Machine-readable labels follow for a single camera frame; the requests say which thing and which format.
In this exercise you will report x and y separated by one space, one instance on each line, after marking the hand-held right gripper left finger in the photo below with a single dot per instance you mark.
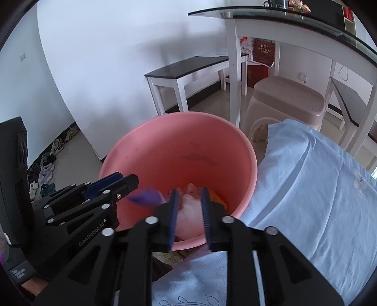
173 219

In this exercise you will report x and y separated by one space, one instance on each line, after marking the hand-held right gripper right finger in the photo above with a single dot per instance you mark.
206 219

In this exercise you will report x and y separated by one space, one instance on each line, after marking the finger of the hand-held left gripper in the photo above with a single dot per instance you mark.
103 184
126 184

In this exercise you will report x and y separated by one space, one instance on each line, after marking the blue bag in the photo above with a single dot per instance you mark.
144 198

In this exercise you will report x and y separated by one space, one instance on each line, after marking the orange white plastic bag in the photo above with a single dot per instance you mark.
191 189

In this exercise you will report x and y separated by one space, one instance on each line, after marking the pink plastic bucket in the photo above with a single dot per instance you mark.
176 147

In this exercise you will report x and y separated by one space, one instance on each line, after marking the person's left hand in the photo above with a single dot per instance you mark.
19 264

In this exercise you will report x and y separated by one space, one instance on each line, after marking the row of shoes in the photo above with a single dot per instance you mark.
48 167

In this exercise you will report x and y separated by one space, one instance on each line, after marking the light blue floral blanket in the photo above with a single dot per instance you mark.
309 191

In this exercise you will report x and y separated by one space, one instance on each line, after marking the beige plastic stool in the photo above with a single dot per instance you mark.
288 94

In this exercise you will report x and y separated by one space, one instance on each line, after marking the large red box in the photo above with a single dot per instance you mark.
257 76

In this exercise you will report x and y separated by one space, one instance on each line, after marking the white red printed bag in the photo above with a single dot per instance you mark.
246 48

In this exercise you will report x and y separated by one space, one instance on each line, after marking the dark red paper bag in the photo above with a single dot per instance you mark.
264 51

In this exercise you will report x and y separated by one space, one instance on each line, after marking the white table with glass top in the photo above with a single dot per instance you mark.
294 33

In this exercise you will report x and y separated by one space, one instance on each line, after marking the dark grey mug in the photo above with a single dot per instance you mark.
269 3

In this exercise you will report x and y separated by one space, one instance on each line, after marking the flowers in vase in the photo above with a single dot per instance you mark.
299 4

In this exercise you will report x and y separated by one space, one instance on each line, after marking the black monitor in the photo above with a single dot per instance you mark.
324 7

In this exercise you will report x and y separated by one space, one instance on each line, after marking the white wall switch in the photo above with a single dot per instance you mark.
22 56

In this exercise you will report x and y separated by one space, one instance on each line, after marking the white wall socket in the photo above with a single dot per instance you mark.
303 76

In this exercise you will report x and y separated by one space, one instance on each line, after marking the white wall shelf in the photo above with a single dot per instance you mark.
349 17

